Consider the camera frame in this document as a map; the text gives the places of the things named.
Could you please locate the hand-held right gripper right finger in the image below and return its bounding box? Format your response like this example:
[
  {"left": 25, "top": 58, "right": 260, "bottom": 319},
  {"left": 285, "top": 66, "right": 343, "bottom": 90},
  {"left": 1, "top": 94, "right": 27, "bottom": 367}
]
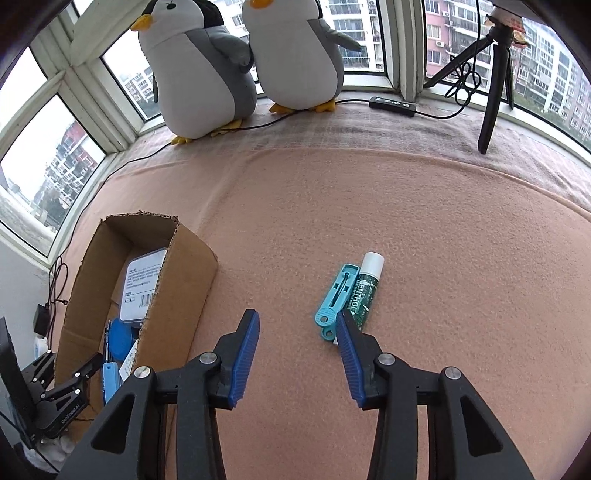
[{"left": 335, "top": 310, "right": 536, "bottom": 480}]

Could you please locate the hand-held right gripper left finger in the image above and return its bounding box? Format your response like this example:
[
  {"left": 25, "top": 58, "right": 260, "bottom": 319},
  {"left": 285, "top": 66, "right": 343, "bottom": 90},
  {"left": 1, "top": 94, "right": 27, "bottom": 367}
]
[{"left": 55, "top": 309, "right": 260, "bottom": 480}]

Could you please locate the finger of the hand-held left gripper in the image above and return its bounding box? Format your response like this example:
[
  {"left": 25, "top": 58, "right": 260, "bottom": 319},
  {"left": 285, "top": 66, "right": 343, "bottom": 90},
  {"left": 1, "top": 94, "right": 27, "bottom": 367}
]
[
  {"left": 22, "top": 351, "right": 59, "bottom": 385},
  {"left": 41, "top": 353, "right": 105, "bottom": 400}
]

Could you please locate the blue folding phone stand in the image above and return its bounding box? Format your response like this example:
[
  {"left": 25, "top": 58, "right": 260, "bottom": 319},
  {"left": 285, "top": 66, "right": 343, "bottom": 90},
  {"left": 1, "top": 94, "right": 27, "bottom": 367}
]
[{"left": 102, "top": 362, "right": 123, "bottom": 407}]

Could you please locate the blue round tape measure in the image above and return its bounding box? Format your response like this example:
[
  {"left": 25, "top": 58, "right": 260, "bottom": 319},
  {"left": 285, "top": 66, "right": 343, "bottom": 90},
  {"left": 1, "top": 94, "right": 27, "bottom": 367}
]
[{"left": 108, "top": 320, "right": 141, "bottom": 361}]

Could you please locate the teal plastic clip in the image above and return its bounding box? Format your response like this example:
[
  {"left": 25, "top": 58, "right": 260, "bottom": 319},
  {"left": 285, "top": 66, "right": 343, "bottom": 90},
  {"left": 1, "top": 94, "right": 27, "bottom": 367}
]
[{"left": 314, "top": 263, "right": 361, "bottom": 344}]

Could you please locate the green lip balm tube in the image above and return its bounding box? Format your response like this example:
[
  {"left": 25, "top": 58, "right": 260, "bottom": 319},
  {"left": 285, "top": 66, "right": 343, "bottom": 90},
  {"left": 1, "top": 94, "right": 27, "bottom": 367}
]
[{"left": 348, "top": 251, "right": 385, "bottom": 330}]

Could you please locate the white labelled plastic case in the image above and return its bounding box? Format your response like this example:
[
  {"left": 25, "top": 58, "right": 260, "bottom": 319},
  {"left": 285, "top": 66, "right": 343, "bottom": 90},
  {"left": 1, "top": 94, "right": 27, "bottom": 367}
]
[{"left": 119, "top": 248, "right": 168, "bottom": 324}]

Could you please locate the cardboard box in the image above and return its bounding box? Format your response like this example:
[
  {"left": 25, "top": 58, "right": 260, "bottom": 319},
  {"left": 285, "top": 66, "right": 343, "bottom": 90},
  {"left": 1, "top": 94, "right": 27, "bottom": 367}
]
[{"left": 54, "top": 211, "right": 219, "bottom": 411}]

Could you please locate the person's left hand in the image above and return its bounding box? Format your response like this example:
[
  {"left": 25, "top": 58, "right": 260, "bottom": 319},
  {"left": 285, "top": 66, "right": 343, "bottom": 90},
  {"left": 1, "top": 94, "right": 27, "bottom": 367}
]
[{"left": 23, "top": 431, "right": 81, "bottom": 474}]

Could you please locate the black power adapter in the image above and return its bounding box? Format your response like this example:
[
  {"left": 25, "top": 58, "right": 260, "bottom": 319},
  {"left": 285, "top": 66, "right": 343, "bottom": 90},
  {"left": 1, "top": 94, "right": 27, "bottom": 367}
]
[{"left": 33, "top": 304, "right": 52, "bottom": 335}]

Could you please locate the light checkered blanket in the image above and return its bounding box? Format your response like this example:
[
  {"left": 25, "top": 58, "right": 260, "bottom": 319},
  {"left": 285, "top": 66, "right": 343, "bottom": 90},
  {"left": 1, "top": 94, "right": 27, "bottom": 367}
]
[{"left": 106, "top": 95, "right": 591, "bottom": 217}]

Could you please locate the large penguin plush toy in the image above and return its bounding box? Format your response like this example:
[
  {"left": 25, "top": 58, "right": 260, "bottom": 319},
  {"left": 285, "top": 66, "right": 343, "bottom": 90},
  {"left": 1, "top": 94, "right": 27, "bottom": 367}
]
[{"left": 130, "top": 0, "right": 257, "bottom": 146}]

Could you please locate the black tripod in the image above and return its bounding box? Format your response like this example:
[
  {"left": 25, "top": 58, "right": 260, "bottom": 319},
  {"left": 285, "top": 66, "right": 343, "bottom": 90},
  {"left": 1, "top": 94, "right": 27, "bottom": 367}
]
[{"left": 422, "top": 11, "right": 527, "bottom": 155}]

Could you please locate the small penguin plush toy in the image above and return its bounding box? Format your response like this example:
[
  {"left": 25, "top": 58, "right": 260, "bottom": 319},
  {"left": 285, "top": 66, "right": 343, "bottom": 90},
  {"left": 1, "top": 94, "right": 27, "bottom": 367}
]
[{"left": 241, "top": 0, "right": 363, "bottom": 114}]

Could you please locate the black ring light cable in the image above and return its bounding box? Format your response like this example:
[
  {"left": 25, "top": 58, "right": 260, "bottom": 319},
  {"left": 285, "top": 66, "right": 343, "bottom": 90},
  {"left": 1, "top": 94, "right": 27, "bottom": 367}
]
[{"left": 58, "top": 37, "right": 485, "bottom": 259}]

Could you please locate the black inline cable controller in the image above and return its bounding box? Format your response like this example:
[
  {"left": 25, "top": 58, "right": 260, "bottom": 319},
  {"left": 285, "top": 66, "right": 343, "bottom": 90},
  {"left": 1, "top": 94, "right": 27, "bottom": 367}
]
[{"left": 368, "top": 96, "right": 417, "bottom": 117}]

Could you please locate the white window frame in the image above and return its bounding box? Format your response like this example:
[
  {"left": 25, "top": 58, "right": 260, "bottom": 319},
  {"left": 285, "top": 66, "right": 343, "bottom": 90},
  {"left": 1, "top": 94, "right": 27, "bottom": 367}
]
[{"left": 0, "top": 0, "right": 591, "bottom": 273}]

